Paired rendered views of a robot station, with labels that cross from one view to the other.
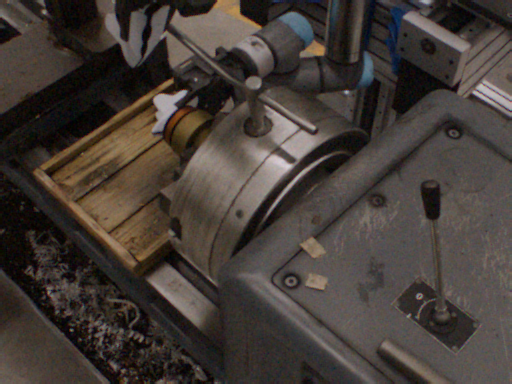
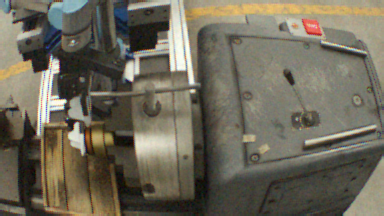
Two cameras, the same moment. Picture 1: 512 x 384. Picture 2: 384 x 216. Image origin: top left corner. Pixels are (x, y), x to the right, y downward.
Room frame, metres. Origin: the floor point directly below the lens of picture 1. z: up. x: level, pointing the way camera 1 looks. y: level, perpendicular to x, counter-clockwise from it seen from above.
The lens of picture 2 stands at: (0.03, 0.50, 2.28)
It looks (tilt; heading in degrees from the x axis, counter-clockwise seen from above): 55 degrees down; 321
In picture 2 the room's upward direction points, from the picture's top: straight up
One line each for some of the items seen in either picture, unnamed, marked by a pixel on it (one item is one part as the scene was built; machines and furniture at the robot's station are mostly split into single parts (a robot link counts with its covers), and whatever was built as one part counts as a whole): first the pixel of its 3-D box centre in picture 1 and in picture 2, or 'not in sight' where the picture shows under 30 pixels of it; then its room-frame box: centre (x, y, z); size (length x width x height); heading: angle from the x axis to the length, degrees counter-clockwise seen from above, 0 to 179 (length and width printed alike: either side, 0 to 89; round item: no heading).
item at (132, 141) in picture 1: (156, 167); (75, 172); (0.82, 0.32, 0.89); 0.36 x 0.30 x 0.04; 145
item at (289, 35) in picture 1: (280, 41); not in sight; (1.00, 0.12, 1.07); 0.11 x 0.08 x 0.09; 144
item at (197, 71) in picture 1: (213, 80); (76, 108); (0.88, 0.22, 1.08); 0.12 x 0.09 x 0.08; 144
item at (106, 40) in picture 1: (85, 30); (7, 132); (1.06, 0.52, 0.99); 0.20 x 0.10 x 0.05; 55
